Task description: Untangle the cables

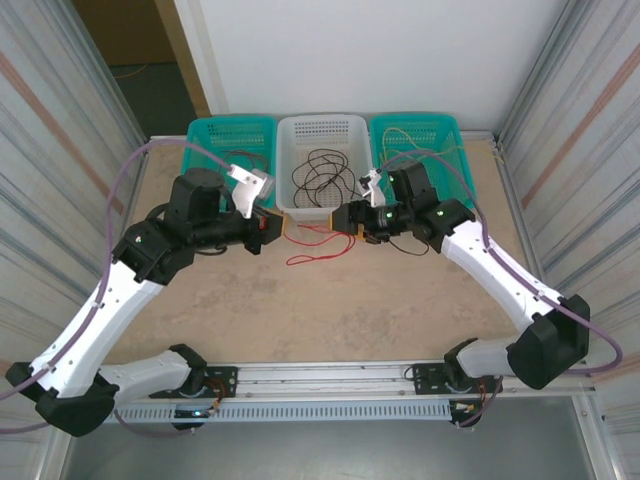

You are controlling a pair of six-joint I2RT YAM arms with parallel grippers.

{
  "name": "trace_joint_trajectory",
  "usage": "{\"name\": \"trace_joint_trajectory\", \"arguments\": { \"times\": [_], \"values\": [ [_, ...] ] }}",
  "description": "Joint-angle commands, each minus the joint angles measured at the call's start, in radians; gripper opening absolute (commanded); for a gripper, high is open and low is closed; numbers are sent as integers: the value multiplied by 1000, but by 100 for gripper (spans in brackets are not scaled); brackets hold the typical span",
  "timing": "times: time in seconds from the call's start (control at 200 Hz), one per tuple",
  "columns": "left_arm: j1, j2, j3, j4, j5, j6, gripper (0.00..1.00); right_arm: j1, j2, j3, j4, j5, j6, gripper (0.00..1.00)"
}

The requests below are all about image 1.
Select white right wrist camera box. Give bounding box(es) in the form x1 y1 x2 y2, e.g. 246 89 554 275
359 168 387 207

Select black cable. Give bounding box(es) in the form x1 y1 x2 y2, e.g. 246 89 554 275
319 164 357 207
291 159 351 194
307 148 351 176
292 177 336 208
309 172 346 209

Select teal plastic basket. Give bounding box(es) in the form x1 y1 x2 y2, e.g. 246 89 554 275
173 115 279 225
368 114 477 216

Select white plastic basket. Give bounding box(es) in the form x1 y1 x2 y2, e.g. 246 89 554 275
275 114 377 223

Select orange floor cable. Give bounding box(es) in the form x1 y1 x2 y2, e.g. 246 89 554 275
113 63 151 81

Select light brown wooden door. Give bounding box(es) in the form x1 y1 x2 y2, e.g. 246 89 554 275
152 0 212 117

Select dark brown wooden board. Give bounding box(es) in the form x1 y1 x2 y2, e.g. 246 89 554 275
73 0 177 68

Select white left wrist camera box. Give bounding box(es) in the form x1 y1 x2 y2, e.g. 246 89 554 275
226 163 277 220

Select aluminium mounting rail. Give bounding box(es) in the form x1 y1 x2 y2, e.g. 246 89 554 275
53 357 597 404

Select grey slotted cable duct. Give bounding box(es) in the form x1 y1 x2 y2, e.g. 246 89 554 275
112 401 454 425

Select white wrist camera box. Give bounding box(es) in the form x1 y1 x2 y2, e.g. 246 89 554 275
226 163 277 220
359 168 387 207

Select thin black right gripper wire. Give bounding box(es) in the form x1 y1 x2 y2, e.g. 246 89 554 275
388 233 432 257

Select yellow cable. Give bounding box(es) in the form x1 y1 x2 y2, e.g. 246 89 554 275
380 144 504 165
382 127 426 161

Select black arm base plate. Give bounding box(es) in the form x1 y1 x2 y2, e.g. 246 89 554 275
148 366 239 400
412 360 503 396

